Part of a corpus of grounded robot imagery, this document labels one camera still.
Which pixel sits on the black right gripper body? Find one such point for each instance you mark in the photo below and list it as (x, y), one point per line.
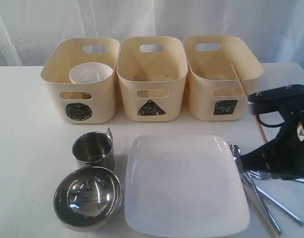
(283, 156)

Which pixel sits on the cream bin with square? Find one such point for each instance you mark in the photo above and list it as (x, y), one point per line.
(216, 65)

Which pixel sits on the wooden chopstick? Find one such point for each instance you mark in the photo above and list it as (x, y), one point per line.
(253, 199)
(258, 125)

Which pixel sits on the steel spoon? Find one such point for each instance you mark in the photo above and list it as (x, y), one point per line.
(236, 154)

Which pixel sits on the white curtain backdrop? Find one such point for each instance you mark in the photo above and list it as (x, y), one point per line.
(30, 30)

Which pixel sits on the cream bin with circle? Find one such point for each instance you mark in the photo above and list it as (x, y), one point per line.
(70, 53)

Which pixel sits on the steel fork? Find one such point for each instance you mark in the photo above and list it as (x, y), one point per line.
(265, 176)

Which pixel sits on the cream bin with triangle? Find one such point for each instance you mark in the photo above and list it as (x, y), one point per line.
(152, 74)

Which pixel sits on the stainless steel bowl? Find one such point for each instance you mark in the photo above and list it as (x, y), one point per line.
(88, 198)

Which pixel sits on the white square plate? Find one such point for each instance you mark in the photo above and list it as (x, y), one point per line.
(184, 186)

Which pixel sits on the steel table knife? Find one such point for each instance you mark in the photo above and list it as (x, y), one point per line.
(262, 196)

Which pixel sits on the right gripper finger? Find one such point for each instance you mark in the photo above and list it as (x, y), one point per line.
(275, 96)

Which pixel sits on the white round bowl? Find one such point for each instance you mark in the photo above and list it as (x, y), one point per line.
(90, 72)

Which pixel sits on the steel mug wire handle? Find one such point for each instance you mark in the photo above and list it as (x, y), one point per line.
(95, 149)

